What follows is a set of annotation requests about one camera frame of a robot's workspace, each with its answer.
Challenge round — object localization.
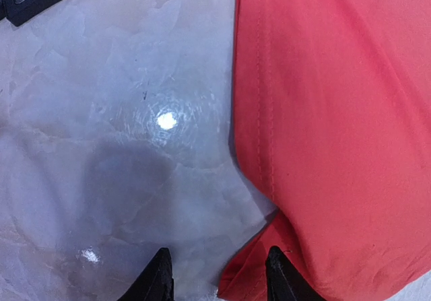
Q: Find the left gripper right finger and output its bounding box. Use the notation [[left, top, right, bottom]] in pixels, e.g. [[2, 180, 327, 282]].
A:
[[265, 246, 325, 301]]

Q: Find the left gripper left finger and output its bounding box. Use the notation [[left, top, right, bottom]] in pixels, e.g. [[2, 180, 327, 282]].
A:
[[118, 248, 174, 301]]

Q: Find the red t-shirt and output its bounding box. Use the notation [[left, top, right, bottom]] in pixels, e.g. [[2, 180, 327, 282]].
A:
[[218, 0, 430, 300]]

